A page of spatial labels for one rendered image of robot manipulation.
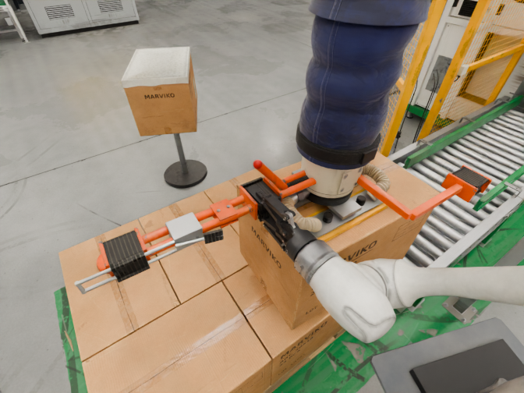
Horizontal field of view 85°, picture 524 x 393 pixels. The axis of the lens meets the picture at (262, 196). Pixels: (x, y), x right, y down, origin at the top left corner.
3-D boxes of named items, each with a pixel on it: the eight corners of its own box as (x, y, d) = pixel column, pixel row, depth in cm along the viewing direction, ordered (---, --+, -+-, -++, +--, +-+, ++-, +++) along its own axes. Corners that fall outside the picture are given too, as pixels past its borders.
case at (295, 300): (340, 204, 152) (359, 139, 124) (401, 260, 127) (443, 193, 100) (239, 252, 129) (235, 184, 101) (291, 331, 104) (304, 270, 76)
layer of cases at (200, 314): (257, 208, 219) (257, 167, 192) (357, 315, 161) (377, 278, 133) (91, 291, 171) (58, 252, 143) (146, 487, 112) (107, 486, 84)
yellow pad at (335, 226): (366, 189, 101) (371, 178, 97) (390, 207, 95) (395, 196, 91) (289, 228, 87) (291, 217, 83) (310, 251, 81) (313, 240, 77)
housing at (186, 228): (194, 222, 74) (192, 210, 71) (205, 240, 70) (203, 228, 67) (168, 233, 71) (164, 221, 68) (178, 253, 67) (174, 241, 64)
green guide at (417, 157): (505, 100, 259) (511, 90, 253) (518, 104, 253) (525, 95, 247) (392, 161, 194) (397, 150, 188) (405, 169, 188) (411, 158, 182)
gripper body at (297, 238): (295, 249, 60) (270, 221, 66) (292, 270, 66) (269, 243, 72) (322, 233, 63) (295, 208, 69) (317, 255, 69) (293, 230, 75)
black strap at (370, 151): (337, 115, 93) (339, 104, 90) (395, 150, 79) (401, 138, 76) (279, 134, 83) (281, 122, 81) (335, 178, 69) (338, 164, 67)
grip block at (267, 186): (263, 189, 84) (263, 174, 80) (282, 210, 78) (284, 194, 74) (238, 200, 81) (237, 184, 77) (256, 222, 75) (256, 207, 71)
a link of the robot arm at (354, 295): (298, 292, 59) (330, 284, 69) (355, 362, 50) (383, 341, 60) (326, 253, 56) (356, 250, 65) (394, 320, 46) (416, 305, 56)
